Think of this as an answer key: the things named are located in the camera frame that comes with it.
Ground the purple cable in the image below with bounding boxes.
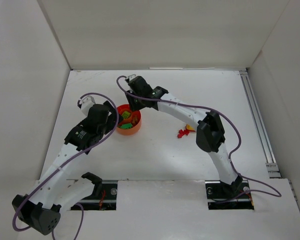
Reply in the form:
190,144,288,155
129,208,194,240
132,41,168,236
11,92,119,240
116,75,282,202

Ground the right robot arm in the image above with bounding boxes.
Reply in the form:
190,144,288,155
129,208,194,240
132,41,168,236
125,74,243,196

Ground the lime curved lego brick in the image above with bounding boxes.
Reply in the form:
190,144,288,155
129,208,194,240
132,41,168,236
121,110,132,119

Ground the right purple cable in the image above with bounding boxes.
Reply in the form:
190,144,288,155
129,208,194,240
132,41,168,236
116,75,282,202

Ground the orange round divided container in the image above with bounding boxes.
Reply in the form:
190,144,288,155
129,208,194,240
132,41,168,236
116,104,142,136

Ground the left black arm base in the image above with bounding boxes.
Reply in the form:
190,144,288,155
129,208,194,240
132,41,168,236
71,172,118,211

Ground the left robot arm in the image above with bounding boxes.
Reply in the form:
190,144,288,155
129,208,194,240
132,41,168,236
12,95,120,236

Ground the green long lego brick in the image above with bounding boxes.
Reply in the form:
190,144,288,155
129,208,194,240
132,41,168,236
119,123,134,130

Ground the red lego pieces cluster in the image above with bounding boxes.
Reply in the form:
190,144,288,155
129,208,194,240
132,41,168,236
177,129,190,139

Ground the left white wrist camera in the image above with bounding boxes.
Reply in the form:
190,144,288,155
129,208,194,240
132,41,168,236
79,95,96,117

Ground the brown lego brick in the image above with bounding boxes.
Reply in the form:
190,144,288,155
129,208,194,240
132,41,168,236
131,117,138,125

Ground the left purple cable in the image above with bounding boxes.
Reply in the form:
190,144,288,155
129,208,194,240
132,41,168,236
11,92,119,240

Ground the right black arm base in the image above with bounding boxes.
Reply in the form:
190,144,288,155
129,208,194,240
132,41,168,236
205,177,254,210

